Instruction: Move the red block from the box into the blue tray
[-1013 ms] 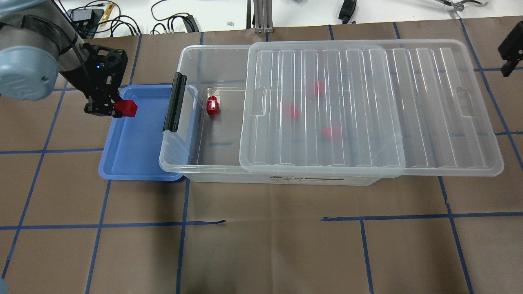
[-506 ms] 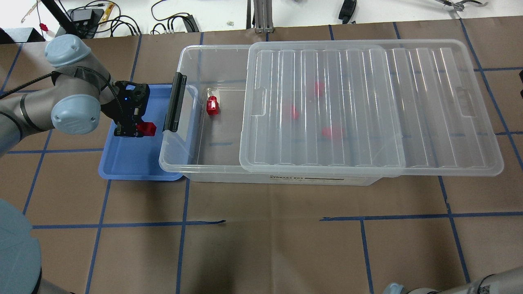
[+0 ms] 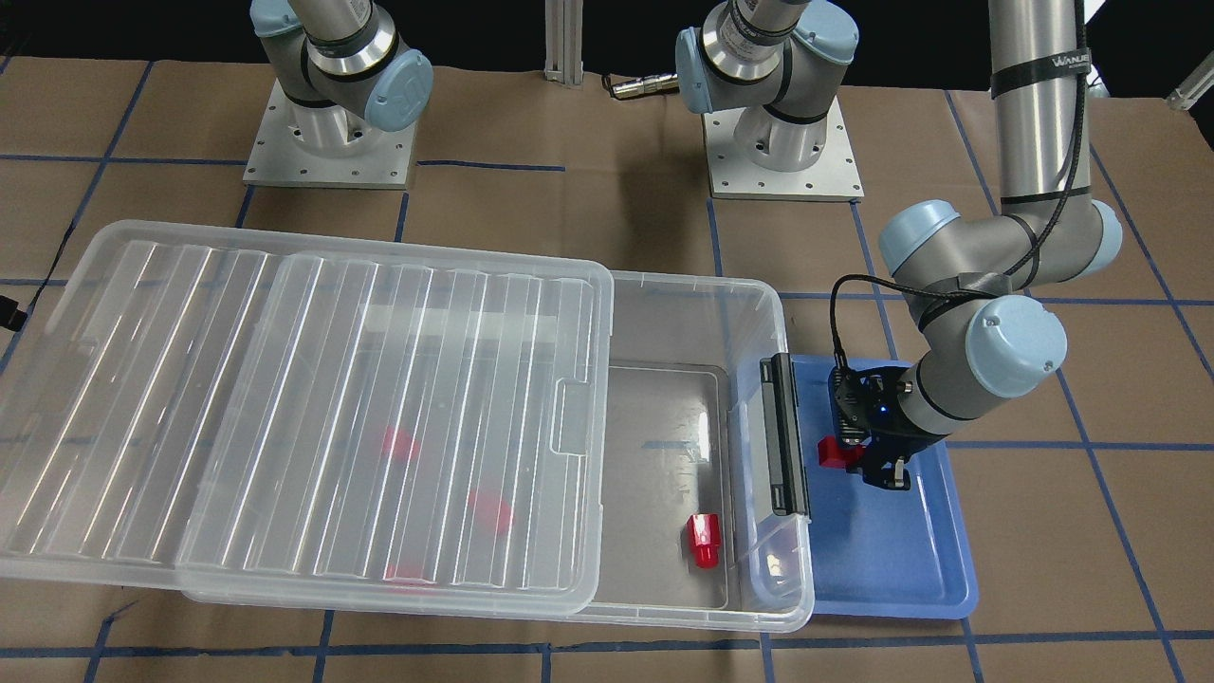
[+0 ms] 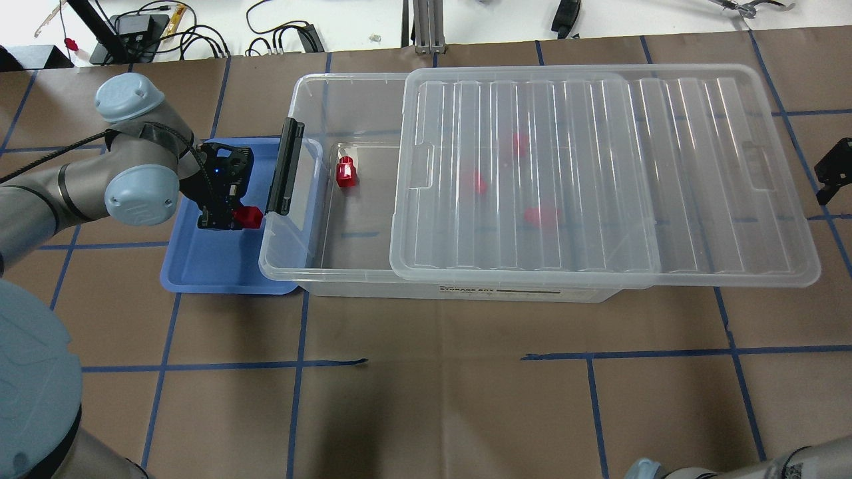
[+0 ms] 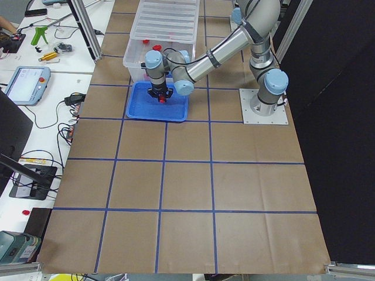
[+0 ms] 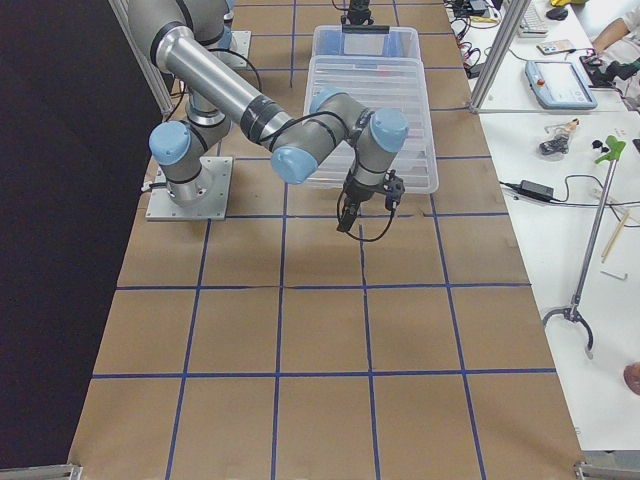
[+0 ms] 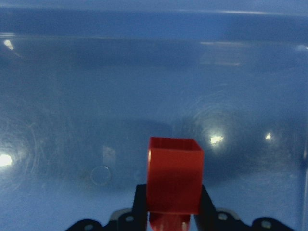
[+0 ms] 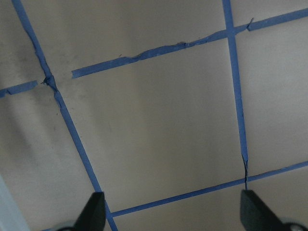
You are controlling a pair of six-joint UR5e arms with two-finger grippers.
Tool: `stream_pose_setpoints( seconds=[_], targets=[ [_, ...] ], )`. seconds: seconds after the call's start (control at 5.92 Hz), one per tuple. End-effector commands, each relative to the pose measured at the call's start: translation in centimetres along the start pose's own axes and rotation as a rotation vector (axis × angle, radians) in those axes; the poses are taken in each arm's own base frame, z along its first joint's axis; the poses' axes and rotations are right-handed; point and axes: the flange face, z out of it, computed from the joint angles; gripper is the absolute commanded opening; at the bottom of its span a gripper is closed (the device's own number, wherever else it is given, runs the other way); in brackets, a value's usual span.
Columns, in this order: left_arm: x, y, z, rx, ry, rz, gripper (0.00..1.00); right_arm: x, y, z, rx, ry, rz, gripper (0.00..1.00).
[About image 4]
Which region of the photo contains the blue plastic tray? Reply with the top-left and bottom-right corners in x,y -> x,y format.
159,137 -> 296,296

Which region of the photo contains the reacher grabber tool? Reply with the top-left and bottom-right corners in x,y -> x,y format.
711,0 -> 796,19

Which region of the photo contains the black power adapter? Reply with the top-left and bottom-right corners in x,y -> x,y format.
114,15 -> 156,45

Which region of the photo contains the red block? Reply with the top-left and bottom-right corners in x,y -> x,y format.
335,156 -> 358,189
461,169 -> 488,197
523,206 -> 562,230
232,206 -> 264,230
511,132 -> 531,160

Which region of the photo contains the aluminium frame post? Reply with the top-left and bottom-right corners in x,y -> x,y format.
401,1 -> 447,55

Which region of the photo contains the black box handle clip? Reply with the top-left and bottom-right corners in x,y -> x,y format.
265,117 -> 304,216

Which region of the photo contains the clear plastic box lid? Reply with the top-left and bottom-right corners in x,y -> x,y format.
389,64 -> 821,290

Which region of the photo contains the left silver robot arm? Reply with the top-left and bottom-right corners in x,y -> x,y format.
1,73 -> 264,271

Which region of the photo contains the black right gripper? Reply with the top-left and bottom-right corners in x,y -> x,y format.
815,137 -> 851,206

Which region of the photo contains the red block under lid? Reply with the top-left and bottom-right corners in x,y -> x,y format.
523,206 -> 562,230
461,169 -> 488,197
511,132 -> 531,160

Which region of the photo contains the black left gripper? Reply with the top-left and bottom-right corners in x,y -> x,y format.
184,142 -> 254,231

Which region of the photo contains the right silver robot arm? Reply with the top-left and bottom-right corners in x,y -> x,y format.
596,188 -> 850,476

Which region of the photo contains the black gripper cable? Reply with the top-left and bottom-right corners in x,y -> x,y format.
0,122 -> 207,185

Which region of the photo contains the clear plastic storage box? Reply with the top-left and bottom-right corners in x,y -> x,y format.
259,67 -> 662,302

